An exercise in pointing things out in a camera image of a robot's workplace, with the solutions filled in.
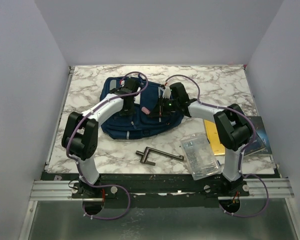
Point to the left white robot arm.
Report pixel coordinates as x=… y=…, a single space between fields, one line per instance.
x=80 y=137

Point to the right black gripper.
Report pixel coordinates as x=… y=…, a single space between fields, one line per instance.
x=158 y=110

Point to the dark blue book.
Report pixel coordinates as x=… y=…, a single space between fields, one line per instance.
x=255 y=147

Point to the yellow notebook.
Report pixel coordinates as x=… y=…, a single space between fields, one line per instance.
x=212 y=136

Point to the pink eraser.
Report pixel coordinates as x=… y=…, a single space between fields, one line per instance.
x=145 y=110

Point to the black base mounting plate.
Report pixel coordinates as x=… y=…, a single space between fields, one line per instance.
x=125 y=191

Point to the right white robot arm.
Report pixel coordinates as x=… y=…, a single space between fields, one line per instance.
x=234 y=129

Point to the aluminium rail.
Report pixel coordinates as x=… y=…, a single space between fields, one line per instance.
x=273 y=188

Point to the navy blue student backpack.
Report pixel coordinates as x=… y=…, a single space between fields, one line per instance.
x=140 y=125

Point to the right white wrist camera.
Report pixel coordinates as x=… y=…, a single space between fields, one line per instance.
x=167 y=93

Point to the black starry book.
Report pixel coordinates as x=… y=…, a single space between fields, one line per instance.
x=261 y=131

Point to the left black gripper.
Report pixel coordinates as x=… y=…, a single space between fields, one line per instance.
x=128 y=112

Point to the clear plastic pencil case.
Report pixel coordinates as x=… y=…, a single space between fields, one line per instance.
x=200 y=158

